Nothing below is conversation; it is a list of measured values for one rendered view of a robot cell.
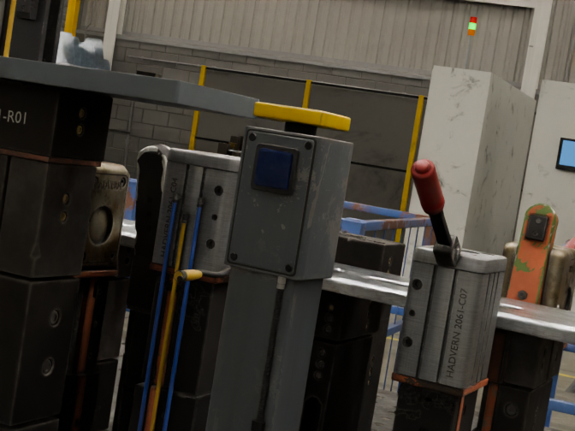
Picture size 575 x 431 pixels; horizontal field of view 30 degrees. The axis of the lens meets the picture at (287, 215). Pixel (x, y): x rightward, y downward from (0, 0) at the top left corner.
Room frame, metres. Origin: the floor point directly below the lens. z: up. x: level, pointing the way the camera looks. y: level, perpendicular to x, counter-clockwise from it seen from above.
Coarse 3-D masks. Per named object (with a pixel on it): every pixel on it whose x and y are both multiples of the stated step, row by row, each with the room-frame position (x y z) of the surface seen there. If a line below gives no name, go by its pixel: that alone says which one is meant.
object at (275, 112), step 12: (264, 108) 0.84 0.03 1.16; (276, 108) 0.84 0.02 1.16; (288, 108) 0.83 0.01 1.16; (300, 108) 0.83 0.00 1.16; (276, 120) 0.85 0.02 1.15; (288, 120) 0.83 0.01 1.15; (300, 120) 0.83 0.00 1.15; (312, 120) 0.82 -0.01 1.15; (324, 120) 0.83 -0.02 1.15; (336, 120) 0.85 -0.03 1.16; (348, 120) 0.87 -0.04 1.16; (300, 132) 0.85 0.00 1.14; (312, 132) 0.85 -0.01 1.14
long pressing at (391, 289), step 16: (128, 224) 1.35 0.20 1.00; (128, 240) 1.21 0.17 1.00; (336, 272) 1.18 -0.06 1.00; (352, 272) 1.21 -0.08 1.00; (368, 272) 1.23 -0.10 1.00; (336, 288) 1.10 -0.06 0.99; (352, 288) 1.09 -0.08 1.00; (368, 288) 1.08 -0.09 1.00; (384, 288) 1.08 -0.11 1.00; (400, 288) 1.12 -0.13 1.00; (400, 304) 1.07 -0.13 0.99; (512, 304) 1.14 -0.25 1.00; (528, 304) 1.16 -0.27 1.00; (496, 320) 1.03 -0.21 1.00; (512, 320) 1.02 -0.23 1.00; (528, 320) 1.02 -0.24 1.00; (544, 320) 1.02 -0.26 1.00; (560, 320) 1.07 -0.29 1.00; (544, 336) 1.01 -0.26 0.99; (560, 336) 1.00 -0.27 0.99
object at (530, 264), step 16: (544, 208) 1.25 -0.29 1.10; (528, 224) 1.24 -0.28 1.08; (544, 224) 1.23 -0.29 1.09; (528, 240) 1.24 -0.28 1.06; (544, 240) 1.24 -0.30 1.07; (528, 256) 1.24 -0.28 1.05; (544, 256) 1.23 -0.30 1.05; (512, 272) 1.24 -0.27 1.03; (528, 272) 1.23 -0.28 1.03; (544, 272) 1.23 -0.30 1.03; (512, 288) 1.23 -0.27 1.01; (528, 288) 1.23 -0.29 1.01
